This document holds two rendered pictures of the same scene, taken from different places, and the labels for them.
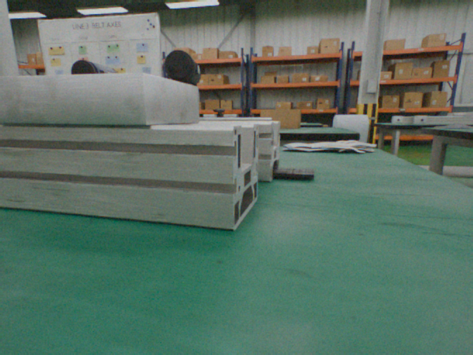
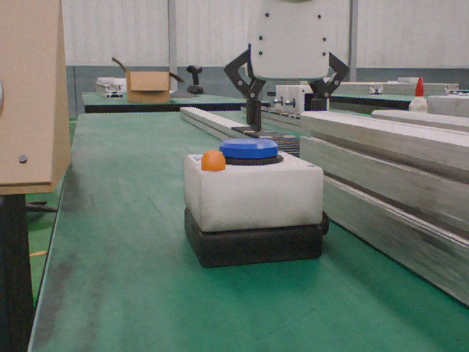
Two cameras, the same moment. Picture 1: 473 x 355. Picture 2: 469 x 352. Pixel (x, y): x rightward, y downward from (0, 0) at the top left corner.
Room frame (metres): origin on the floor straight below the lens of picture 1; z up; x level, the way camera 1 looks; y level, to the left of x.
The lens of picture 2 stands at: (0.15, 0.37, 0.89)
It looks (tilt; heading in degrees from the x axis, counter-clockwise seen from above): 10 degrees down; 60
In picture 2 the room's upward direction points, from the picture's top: straight up
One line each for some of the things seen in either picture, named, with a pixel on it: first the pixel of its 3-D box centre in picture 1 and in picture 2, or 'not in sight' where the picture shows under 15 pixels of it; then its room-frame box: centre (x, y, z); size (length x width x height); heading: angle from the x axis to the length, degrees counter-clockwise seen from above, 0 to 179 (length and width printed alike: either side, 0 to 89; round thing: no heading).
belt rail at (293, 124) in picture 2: not in sight; (298, 123); (0.85, 1.37, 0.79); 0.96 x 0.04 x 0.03; 75
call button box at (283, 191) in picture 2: not in sight; (260, 200); (0.33, 0.68, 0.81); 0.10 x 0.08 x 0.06; 165
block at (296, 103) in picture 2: not in sight; (303, 103); (1.05, 1.62, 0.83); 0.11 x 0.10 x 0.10; 164
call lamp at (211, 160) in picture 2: not in sight; (213, 159); (0.29, 0.66, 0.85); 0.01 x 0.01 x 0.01
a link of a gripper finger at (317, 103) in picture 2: not in sight; (326, 103); (0.59, 0.93, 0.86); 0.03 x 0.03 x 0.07; 75
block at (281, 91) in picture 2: not in sight; (291, 100); (1.08, 1.74, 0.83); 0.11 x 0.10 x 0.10; 166
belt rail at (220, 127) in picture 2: not in sight; (216, 125); (0.66, 1.42, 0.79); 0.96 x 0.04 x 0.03; 75
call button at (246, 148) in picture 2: not in sight; (248, 154); (0.33, 0.68, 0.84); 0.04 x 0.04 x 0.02
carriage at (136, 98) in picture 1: (107, 116); not in sight; (0.31, 0.13, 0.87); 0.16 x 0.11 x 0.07; 75
